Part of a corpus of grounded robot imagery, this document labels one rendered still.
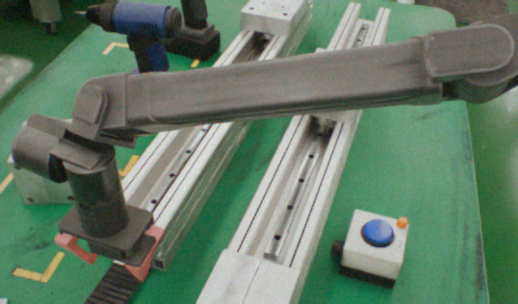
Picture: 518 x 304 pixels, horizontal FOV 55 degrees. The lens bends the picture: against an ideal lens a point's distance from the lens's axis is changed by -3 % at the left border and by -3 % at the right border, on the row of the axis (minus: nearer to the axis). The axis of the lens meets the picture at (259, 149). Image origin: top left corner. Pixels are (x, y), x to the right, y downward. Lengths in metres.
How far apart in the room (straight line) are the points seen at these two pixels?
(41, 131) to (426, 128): 0.71
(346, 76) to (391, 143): 0.52
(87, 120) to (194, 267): 0.30
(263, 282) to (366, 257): 0.16
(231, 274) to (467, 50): 0.37
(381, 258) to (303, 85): 0.31
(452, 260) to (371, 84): 0.41
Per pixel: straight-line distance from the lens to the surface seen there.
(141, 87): 0.54
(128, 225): 0.64
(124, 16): 0.94
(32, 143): 0.62
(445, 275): 0.80
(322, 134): 0.89
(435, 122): 1.07
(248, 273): 0.63
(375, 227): 0.73
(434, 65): 0.45
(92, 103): 0.55
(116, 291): 0.74
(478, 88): 0.47
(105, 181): 0.58
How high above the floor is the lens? 1.39
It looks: 41 degrees down
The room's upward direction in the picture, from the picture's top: 2 degrees clockwise
